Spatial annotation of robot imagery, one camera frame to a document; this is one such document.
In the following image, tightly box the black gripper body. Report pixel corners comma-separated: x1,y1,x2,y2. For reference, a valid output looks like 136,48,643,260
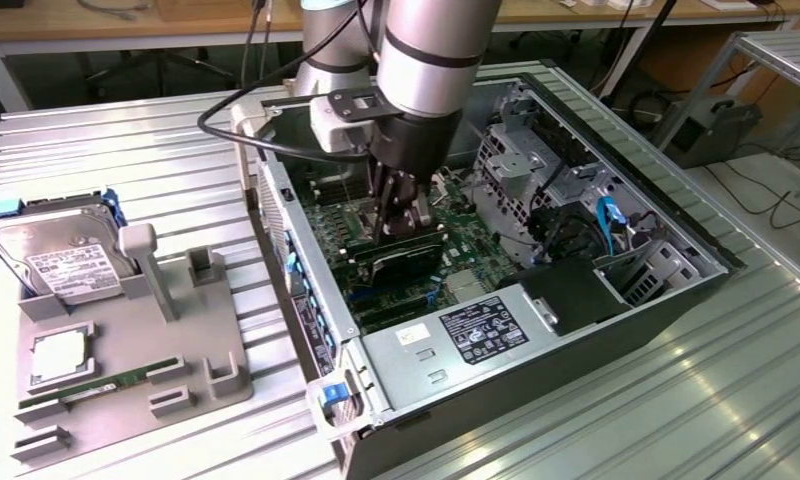
365,109,468,182

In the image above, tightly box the black graphics card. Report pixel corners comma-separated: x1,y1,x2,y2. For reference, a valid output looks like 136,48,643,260
344,230,447,287

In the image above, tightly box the green motherboard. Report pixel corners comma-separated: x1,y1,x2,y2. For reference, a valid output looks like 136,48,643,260
292,167,530,337

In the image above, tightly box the metal disk bay cage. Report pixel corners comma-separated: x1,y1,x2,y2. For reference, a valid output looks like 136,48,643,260
476,83,619,236

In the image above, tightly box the grey power supply unit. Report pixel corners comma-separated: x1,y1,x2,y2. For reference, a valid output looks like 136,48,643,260
361,293,563,417

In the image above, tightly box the black plastic air shroud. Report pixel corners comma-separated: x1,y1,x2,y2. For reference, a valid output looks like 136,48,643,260
497,260,634,337

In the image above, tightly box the open black PC case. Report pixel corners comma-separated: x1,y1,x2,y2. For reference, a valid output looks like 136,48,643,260
229,58,754,456

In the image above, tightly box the blue disk caddy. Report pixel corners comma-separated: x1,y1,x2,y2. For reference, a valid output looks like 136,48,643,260
0,184,132,236

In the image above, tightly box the black box on floor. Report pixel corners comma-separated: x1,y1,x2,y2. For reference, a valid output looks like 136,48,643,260
668,98,766,170

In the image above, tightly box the wooden desk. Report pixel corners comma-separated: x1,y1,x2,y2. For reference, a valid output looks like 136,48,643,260
0,0,800,56

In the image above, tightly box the grey parts rack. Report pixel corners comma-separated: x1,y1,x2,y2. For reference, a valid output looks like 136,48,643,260
9,222,259,464

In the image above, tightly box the silver hard disk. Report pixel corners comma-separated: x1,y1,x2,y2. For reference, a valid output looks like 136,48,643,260
0,201,141,307

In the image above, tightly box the green RAM stick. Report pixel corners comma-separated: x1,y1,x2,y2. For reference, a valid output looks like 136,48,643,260
18,368,183,402

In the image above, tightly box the silver CPU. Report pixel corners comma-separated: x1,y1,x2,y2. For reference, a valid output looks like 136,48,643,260
30,333,89,389

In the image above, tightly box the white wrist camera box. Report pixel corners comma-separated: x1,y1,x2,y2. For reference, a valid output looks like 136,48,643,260
308,88,403,154

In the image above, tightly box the black camera cable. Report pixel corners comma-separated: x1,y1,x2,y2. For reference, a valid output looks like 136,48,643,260
196,0,375,165

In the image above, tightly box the blue SATA wire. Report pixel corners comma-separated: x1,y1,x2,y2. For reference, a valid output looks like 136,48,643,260
595,196,620,257

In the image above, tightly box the black floor cable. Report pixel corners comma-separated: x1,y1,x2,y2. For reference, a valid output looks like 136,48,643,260
699,144,800,251

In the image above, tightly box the aluminium profile frame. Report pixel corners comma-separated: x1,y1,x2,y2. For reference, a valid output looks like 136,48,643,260
704,29,800,166

